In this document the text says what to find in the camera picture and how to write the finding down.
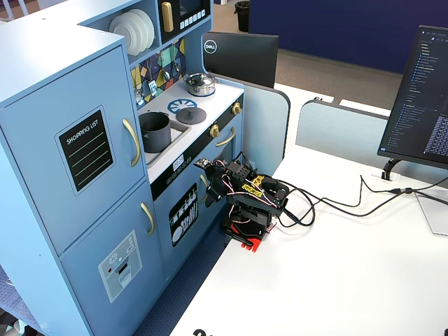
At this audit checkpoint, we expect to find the black Dell monitor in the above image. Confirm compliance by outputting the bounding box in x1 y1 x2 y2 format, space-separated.
202 31 280 89

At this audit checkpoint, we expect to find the steel skimmer spoon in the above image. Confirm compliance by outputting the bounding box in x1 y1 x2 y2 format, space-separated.
132 66 146 106

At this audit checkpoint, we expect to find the gray pot lid with knob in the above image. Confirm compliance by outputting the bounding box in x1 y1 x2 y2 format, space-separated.
175 106 207 125

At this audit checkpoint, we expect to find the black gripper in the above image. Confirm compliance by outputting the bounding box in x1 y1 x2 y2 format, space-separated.
204 162 234 208

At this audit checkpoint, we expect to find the gold microwave handle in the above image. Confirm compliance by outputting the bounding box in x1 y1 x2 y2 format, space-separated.
160 1 175 33

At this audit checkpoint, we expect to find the thin black cable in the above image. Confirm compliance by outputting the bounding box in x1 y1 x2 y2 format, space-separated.
290 174 448 208

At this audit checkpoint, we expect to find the red table clamp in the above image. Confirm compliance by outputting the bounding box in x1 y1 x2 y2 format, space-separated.
229 223 276 253

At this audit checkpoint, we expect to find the blue toy kitchen unit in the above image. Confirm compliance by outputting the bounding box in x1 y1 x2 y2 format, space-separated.
0 0 246 336

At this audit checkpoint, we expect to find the gray monitor base plate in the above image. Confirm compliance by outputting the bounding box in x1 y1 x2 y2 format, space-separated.
414 190 448 236

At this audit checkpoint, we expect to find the steel serving spoon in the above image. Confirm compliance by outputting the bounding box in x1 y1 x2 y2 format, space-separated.
171 41 182 73

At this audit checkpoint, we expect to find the black trash bin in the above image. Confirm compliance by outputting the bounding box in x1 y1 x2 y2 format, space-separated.
234 0 251 33

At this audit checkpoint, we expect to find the black toy microwave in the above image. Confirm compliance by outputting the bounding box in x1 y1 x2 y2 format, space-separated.
157 0 211 43

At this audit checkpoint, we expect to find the monitor with lit screen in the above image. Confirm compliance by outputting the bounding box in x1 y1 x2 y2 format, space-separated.
377 24 448 167

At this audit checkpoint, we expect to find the gold oven door handle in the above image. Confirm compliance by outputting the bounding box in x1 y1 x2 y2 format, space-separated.
215 126 236 147

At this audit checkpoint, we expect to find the dark blue partition wall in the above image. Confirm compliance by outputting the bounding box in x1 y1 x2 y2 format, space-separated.
248 0 448 74

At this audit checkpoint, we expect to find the gold fridge door handle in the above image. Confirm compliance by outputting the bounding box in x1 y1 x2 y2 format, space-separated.
122 118 141 168

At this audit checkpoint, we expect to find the gray cooking pot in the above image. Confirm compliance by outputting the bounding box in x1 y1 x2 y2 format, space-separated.
139 111 173 154

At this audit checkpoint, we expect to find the white plate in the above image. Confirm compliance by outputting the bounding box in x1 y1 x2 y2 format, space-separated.
118 12 143 54
108 14 136 56
125 9 150 50
134 8 155 48

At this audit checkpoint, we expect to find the gray sink basin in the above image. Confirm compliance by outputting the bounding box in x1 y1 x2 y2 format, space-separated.
145 120 193 166

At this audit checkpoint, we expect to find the light blue desk divider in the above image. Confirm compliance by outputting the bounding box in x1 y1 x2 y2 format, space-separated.
295 99 448 186
213 75 291 176

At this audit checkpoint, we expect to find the steel slotted spatula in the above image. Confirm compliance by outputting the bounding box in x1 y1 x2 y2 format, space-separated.
146 57 159 95

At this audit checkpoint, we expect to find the gold freezer door handle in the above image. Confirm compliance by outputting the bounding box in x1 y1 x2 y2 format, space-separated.
140 202 155 236

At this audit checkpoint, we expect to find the thick black cable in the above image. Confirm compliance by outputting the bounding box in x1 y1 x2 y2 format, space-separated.
276 187 448 228

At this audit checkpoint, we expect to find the steel pot lid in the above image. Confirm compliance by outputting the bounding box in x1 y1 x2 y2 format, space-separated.
184 72 215 88

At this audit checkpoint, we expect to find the shiny steel pot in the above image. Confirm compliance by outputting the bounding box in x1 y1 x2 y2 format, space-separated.
183 73 217 97

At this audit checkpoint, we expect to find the steel ladle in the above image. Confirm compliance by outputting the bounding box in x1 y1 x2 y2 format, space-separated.
159 50 172 81

